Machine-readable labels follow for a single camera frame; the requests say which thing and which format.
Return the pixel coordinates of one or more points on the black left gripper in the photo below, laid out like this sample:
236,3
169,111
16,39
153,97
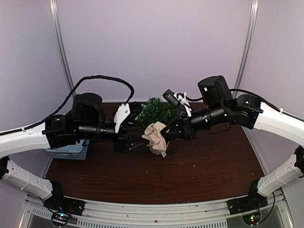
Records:
124,144

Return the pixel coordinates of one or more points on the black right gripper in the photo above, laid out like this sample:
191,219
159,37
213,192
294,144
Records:
186,131

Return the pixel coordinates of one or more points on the beige fabric bow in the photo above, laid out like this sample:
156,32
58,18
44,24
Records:
157,143

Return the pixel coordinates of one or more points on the small green christmas tree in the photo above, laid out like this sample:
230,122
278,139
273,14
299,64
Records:
155,110

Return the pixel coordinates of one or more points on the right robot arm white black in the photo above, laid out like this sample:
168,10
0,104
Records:
248,110

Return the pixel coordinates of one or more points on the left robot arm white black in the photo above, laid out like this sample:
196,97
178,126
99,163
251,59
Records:
85,121

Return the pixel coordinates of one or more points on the light blue plastic basket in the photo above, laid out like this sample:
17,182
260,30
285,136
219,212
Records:
77,151

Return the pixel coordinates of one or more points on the left circuit board with leds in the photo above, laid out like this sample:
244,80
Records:
60,219

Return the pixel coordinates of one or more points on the circuit board with leds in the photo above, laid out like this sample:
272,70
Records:
251,219
60,219

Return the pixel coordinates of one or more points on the right circuit board with leds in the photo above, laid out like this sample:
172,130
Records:
251,219

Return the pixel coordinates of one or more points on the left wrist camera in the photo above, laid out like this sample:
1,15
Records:
126,113

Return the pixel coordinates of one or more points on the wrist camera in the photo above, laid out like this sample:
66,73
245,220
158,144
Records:
178,100
126,113

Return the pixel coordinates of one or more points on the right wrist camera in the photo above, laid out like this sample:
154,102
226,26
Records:
178,100

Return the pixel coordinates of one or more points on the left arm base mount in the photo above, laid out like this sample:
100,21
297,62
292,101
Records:
67,205

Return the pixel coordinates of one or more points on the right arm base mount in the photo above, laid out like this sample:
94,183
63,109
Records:
252,201

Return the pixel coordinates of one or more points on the front aluminium rail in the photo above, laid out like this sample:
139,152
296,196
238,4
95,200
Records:
208,214

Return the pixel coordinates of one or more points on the right aluminium frame post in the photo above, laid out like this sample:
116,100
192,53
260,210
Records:
252,22

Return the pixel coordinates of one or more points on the aluminium frame post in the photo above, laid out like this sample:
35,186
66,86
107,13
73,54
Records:
60,42
252,22

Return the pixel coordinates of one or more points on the left aluminium frame post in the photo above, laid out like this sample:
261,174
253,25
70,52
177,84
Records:
60,42

